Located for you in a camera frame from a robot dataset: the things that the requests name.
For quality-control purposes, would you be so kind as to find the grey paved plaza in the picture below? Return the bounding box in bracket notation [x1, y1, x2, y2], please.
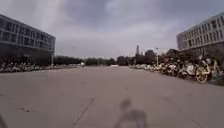
[0, 65, 224, 128]

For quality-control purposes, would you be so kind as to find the row of trees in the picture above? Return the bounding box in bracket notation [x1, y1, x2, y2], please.
[53, 48, 201, 67]

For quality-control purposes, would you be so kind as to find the distant slim tower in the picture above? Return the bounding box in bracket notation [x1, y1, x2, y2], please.
[135, 44, 141, 57]

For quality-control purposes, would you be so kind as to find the row of parked bicycles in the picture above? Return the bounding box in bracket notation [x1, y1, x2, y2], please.
[129, 54, 224, 84]
[0, 61, 79, 74]

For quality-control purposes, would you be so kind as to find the dark grey glass-fronted building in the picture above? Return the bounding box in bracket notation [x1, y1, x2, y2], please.
[0, 13, 57, 66]

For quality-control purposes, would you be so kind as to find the pale lamp pole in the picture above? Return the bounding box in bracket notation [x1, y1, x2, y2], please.
[154, 47, 160, 67]

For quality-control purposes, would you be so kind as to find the pale grey building with window rows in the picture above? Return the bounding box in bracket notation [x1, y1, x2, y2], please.
[176, 12, 224, 62]

